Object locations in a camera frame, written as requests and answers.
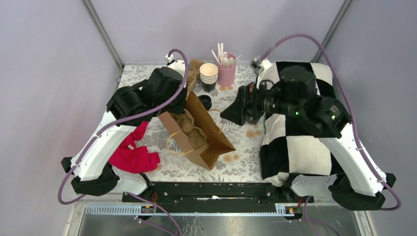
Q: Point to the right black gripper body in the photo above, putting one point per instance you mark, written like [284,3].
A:
[262,100]

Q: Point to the stack of black lids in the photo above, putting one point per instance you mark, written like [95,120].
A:
[205,101]

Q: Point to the brown paper bag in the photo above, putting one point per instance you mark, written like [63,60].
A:
[178,144]

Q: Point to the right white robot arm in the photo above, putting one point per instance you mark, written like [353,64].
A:
[359,184]

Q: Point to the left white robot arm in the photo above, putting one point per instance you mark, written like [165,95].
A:
[129,107]

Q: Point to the pink straw holder cup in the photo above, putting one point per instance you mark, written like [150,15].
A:
[226,75]

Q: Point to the stack of paper cups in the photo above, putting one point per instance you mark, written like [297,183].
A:
[208,76]

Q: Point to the black white checkered pillow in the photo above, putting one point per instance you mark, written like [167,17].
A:
[285,148]

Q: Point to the wrapped paper straws bundle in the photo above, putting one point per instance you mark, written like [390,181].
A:
[223,58]

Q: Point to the brown cardboard cup carrier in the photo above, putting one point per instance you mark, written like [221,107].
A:
[193,74]

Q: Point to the floral table mat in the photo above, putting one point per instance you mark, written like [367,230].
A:
[240,165]

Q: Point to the red cloth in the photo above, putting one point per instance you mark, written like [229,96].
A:
[130,158]

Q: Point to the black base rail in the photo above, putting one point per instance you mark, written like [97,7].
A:
[221,197]

